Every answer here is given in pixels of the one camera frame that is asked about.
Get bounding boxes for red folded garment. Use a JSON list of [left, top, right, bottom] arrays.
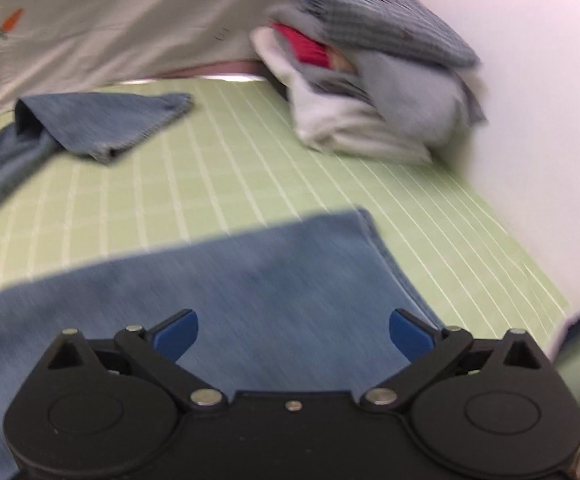
[[270, 22, 331, 68]]

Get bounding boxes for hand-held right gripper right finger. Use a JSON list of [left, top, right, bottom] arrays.
[[360, 309, 550, 411]]

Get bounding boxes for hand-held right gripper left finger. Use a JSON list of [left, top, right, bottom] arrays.
[[41, 309, 224, 412]]

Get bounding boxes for blue denim jeans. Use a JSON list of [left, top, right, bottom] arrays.
[[0, 92, 443, 480]]

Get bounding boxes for grey carrot print quilt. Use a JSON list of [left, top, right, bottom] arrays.
[[0, 0, 417, 125]]

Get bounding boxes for green checked bed sheet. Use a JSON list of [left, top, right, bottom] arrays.
[[0, 76, 570, 351]]

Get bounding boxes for white folded garment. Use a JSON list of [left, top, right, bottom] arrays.
[[250, 27, 433, 163]]

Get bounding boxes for grey checked folded garment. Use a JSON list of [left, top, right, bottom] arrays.
[[285, 0, 478, 67]]

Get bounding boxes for pile of folded clothes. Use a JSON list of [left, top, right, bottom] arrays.
[[266, 3, 488, 148]]

